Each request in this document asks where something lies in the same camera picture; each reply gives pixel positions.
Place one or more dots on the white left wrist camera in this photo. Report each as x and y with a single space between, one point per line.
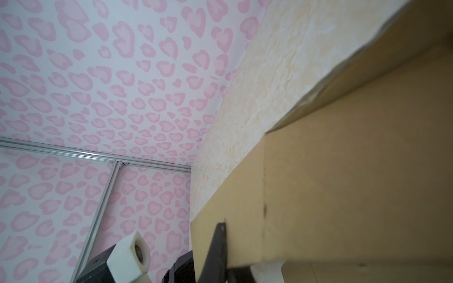
128 261

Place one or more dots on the brown cardboard box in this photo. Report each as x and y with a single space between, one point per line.
355 183

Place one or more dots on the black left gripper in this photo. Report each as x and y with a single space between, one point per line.
182 271

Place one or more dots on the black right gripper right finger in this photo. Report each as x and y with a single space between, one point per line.
240 275

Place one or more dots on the left aluminium frame strut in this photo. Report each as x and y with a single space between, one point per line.
95 226

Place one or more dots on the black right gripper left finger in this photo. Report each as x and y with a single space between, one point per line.
215 267

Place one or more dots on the back left aluminium post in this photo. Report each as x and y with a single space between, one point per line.
7 143

